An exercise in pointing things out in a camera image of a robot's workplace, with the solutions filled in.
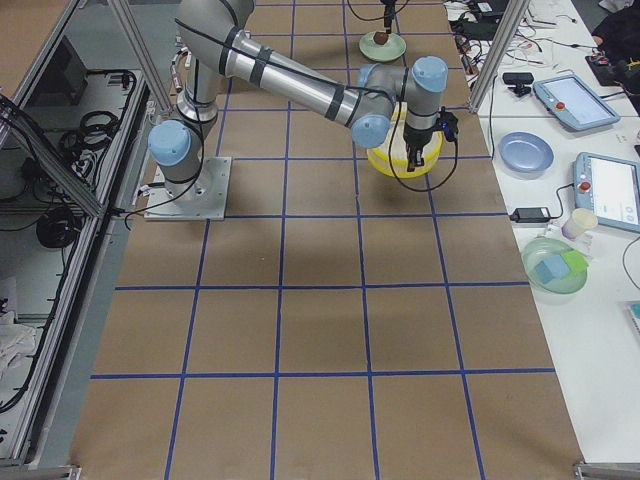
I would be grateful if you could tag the black power adapter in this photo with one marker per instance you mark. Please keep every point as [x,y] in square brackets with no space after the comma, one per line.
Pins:
[530,215]

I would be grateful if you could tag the brown chocolate bun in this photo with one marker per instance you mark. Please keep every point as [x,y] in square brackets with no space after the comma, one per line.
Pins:
[380,38]

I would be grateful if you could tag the blue teach pendant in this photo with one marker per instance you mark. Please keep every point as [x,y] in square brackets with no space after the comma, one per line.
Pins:
[609,187]
[574,103]

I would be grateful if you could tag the white paper cup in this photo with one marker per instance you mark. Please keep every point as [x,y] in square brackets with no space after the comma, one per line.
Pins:
[579,222]

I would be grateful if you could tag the blue sponge block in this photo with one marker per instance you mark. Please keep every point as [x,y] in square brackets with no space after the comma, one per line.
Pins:
[549,269]

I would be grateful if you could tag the far blue teach pendant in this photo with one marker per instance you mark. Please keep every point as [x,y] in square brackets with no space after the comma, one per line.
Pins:
[574,103]

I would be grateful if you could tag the blue plate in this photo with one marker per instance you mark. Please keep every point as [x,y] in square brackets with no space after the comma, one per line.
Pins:
[525,155]

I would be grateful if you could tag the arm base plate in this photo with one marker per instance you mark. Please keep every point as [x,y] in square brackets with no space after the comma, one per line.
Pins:
[180,200]

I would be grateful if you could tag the black webcam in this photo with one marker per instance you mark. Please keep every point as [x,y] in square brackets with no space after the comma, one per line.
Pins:
[519,83]

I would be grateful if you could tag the aluminium frame post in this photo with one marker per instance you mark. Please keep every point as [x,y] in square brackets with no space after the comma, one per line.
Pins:
[514,13]

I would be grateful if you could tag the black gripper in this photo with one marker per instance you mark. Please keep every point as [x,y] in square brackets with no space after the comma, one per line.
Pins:
[388,11]
[414,137]

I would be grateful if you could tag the clear green bowl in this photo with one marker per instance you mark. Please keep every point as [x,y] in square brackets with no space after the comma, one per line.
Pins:
[542,247]

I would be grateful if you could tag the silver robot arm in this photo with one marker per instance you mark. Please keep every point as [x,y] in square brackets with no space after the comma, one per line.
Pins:
[392,18]
[214,33]

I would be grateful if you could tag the green sponge block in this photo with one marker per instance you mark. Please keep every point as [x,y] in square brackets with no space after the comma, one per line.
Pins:
[575,262]

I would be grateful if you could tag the light green plate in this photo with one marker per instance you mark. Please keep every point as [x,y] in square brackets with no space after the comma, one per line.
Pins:
[391,50]

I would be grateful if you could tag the near blue teach pendant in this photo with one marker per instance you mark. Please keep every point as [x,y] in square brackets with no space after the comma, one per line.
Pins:
[609,187]

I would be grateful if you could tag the yellow bamboo steamer basket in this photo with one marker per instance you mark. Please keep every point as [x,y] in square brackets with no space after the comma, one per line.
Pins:
[391,154]

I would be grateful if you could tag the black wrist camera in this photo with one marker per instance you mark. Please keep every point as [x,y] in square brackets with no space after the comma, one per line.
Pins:
[448,124]

